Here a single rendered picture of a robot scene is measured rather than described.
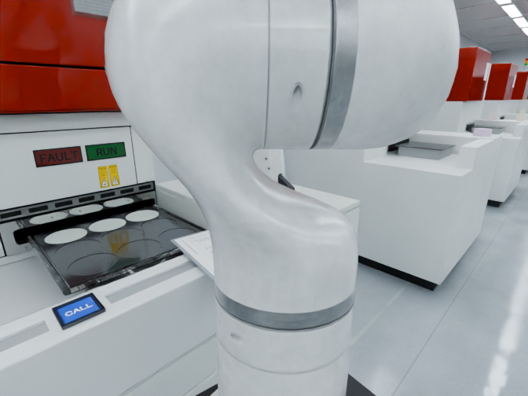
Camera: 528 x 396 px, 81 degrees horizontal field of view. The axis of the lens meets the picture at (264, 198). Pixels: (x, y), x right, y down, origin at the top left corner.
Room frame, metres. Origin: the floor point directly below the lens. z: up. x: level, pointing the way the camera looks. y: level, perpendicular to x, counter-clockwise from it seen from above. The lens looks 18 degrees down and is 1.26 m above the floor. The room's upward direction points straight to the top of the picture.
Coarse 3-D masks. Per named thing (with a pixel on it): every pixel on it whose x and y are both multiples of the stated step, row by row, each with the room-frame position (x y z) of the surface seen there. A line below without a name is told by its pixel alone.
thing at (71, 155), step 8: (40, 152) 0.85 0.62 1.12; (48, 152) 0.86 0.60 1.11; (56, 152) 0.88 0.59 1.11; (64, 152) 0.89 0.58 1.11; (72, 152) 0.91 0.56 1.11; (40, 160) 0.85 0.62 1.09; (48, 160) 0.86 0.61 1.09; (56, 160) 0.88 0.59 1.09; (64, 160) 0.89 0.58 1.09; (72, 160) 0.90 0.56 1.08; (80, 160) 0.92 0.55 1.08
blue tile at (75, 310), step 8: (72, 304) 0.39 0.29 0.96; (80, 304) 0.39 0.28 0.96; (88, 304) 0.39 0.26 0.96; (96, 304) 0.39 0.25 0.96; (64, 312) 0.38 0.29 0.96; (72, 312) 0.38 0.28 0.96; (80, 312) 0.38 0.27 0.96; (88, 312) 0.38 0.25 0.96; (64, 320) 0.36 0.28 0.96; (72, 320) 0.36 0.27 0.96
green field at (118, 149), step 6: (114, 144) 0.99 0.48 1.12; (120, 144) 1.01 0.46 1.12; (90, 150) 0.94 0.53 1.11; (96, 150) 0.95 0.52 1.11; (102, 150) 0.97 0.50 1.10; (108, 150) 0.98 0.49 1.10; (114, 150) 0.99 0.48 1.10; (120, 150) 1.01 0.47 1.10; (90, 156) 0.94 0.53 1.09; (96, 156) 0.95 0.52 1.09; (102, 156) 0.96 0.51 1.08; (108, 156) 0.98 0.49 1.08
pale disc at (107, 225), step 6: (96, 222) 0.87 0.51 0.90; (102, 222) 0.87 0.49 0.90; (108, 222) 0.87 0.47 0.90; (114, 222) 0.87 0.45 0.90; (120, 222) 0.87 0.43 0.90; (90, 228) 0.83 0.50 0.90; (96, 228) 0.83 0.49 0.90; (102, 228) 0.83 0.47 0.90; (108, 228) 0.83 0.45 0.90; (114, 228) 0.83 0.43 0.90
